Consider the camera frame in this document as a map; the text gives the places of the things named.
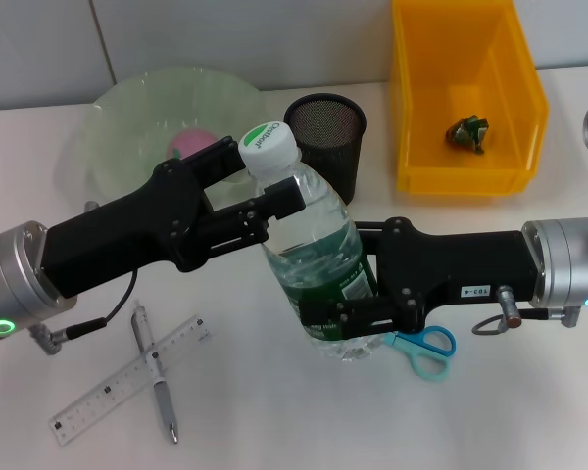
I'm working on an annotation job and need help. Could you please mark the pale green wavy fruit plate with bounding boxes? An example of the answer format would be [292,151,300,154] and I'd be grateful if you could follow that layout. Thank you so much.
[53,65,269,207]

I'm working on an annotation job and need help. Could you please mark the silver ballpoint pen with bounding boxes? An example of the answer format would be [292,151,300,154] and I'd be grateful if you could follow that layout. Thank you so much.
[130,299,181,446]

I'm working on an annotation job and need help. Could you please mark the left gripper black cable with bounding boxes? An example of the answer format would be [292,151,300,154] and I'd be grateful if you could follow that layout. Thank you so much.
[28,267,139,354]

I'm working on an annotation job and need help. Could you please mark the right gripper cable with connector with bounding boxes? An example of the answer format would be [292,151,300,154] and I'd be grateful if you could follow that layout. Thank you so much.
[472,285,582,337]

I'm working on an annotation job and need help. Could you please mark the black mesh pen holder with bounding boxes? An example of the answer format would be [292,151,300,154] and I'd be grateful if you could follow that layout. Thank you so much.
[282,93,368,205]

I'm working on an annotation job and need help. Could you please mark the pink toy peach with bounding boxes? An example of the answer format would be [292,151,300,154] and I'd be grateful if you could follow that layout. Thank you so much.
[169,127,220,161]

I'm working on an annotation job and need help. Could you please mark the blue safety scissors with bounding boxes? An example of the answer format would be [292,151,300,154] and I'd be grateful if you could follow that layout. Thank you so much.
[384,325,457,382]

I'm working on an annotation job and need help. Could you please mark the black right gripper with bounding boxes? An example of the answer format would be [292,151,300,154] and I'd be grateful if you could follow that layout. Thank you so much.
[299,216,546,341]

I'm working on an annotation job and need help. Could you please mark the clear plastic ruler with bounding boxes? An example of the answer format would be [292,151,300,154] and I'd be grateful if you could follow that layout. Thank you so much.
[50,314,215,446]

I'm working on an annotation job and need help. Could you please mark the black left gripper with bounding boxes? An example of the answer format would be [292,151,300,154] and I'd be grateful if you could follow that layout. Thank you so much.
[38,136,250,301]

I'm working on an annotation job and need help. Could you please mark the green plastic wrapper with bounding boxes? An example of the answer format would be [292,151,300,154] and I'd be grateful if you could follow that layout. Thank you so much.
[444,113,491,156]

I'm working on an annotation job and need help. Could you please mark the yellow plastic bin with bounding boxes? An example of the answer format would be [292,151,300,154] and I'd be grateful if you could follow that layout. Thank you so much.
[390,0,550,197]

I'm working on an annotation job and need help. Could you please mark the clear green-label water bottle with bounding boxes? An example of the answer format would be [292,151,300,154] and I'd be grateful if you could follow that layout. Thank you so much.
[238,120,379,364]

